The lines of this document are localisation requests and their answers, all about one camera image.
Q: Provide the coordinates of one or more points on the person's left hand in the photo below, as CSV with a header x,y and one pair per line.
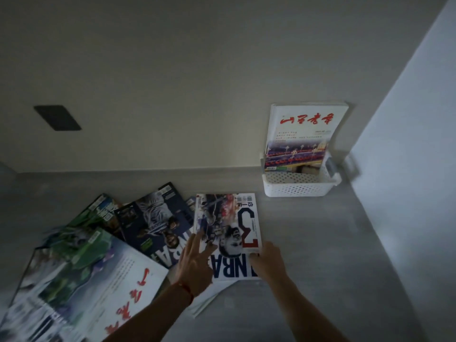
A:
x,y
194,270

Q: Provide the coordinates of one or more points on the person's right hand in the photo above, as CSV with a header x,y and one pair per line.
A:
x,y
270,263

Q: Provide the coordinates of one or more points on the white basketball magazine red numeral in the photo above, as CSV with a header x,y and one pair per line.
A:
x,y
246,224

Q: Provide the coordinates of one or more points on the dark blue basketball magazine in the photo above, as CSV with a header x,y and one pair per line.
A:
x,y
153,217

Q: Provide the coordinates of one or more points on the white perforated plastic basket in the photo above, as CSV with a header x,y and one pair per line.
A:
x,y
299,188

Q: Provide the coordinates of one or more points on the white magazine green landscape picture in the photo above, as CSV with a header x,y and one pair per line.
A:
x,y
89,292

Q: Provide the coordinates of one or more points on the pile of assorted magazines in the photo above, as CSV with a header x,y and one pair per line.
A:
x,y
78,245

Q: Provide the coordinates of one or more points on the white magazine blue red picture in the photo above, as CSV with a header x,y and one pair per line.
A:
x,y
303,121

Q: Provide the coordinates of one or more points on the person's right forearm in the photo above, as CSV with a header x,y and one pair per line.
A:
x,y
303,317

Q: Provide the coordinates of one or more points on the person's left forearm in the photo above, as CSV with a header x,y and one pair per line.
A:
x,y
149,317

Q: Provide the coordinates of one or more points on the grey wall socket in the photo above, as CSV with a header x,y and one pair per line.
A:
x,y
57,118

